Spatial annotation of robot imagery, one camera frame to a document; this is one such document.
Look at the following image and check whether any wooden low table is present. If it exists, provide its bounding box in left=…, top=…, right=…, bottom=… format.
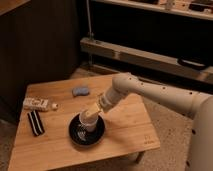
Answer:
left=7, top=73, right=161, bottom=171

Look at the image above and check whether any white labelled bottle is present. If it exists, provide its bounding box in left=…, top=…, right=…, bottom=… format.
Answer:
left=23, top=97, right=58, bottom=112

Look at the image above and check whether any metal pole stand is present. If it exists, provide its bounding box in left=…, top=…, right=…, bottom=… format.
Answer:
left=86, top=0, right=94, bottom=41

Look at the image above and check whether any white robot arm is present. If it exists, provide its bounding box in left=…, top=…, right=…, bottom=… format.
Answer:
left=82, top=73, right=213, bottom=171

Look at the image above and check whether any black handle strap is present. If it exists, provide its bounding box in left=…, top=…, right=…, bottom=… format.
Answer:
left=177, top=57, right=210, bottom=71

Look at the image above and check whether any black white striped case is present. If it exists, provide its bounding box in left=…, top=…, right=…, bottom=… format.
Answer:
left=27, top=110, right=45, bottom=136

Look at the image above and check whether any white paper cup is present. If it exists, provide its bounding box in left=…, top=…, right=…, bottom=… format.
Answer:
left=79, top=113, right=98, bottom=132

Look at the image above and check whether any wooden bench shelf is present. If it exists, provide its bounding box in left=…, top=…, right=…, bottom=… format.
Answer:
left=80, top=37, right=213, bottom=84

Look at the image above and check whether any blue sponge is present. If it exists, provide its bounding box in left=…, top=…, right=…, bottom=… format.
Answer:
left=72, top=87, right=90, bottom=96

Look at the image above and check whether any black round plate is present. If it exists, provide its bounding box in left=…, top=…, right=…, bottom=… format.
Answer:
left=68, top=115, right=105, bottom=146

